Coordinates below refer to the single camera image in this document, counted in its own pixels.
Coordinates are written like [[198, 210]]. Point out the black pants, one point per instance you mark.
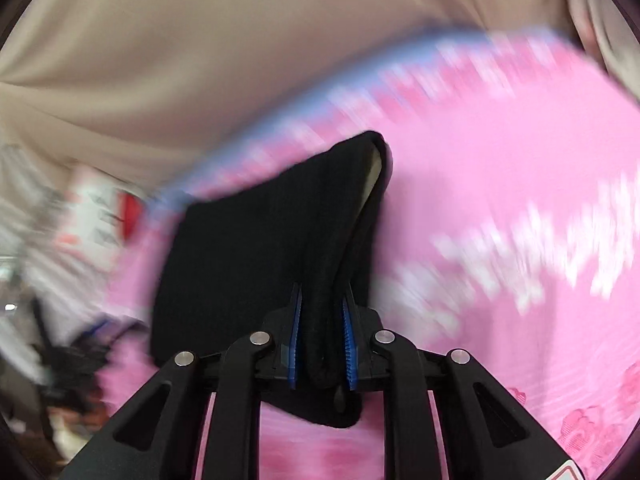
[[260, 260]]

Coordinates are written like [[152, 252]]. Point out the large beige cloth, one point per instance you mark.
[[200, 35]]

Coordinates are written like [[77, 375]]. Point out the white cartoon face pillow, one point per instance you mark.
[[90, 210]]

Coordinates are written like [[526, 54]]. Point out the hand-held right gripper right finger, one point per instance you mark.
[[350, 350]]

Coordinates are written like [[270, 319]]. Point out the pink rose print bedsheet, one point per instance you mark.
[[475, 185]]

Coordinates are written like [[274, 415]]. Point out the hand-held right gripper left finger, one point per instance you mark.
[[295, 340]]

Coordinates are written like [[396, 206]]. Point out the white cloth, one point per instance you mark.
[[45, 270]]

